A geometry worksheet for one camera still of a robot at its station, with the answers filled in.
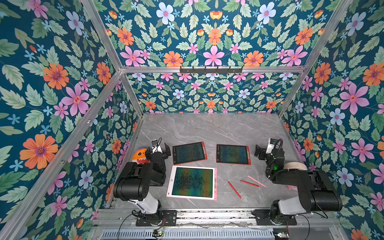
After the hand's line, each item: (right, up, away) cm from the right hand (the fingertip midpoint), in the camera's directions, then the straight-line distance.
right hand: (268, 145), depth 92 cm
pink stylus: (-11, -19, -5) cm, 23 cm away
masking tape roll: (+9, -10, -12) cm, 18 cm away
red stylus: (-14, -22, -5) cm, 27 cm away
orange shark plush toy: (-78, -6, -5) cm, 79 cm away
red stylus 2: (-23, -24, -9) cm, 35 cm away
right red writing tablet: (-19, -7, +5) cm, 21 cm away
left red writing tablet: (-50, -6, +6) cm, 51 cm away
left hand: (-69, 0, -1) cm, 69 cm away
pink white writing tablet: (-47, -21, -6) cm, 52 cm away
